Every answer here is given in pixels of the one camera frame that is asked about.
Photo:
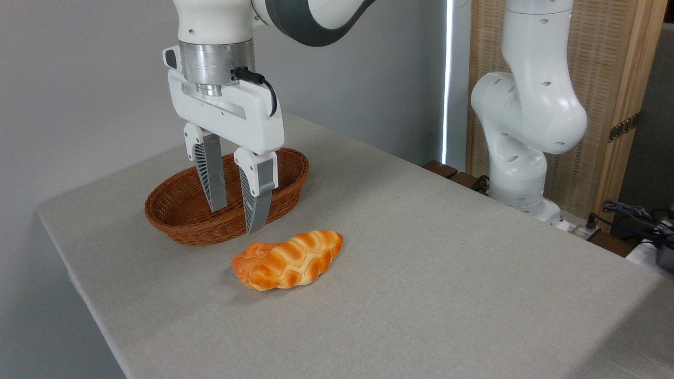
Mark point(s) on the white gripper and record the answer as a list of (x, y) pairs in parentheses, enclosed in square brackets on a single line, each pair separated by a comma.
[(247, 118)]

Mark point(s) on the long braided bread loaf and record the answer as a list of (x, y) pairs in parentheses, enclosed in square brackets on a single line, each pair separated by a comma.
[(300, 258)]

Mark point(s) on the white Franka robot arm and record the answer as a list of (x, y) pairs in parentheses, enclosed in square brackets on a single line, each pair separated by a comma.
[(529, 105)]

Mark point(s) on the brown wicker oval basket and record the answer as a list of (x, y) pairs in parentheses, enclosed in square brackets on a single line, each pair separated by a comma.
[(179, 221)]

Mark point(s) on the round orange bread bun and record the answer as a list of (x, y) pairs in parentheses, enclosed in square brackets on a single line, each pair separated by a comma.
[(245, 261)]

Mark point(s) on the brown wooden slat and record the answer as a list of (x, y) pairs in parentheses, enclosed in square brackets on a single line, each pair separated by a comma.
[(466, 181), (439, 169)]

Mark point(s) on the grey tablecloth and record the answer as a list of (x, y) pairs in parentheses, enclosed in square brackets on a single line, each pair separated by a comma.
[(421, 295)]

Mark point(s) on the wooden rattan folding screen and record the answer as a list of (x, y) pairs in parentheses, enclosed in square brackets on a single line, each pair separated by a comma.
[(605, 52)]

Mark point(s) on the dark metal screen hinge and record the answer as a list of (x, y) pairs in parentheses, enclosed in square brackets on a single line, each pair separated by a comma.
[(624, 127)]

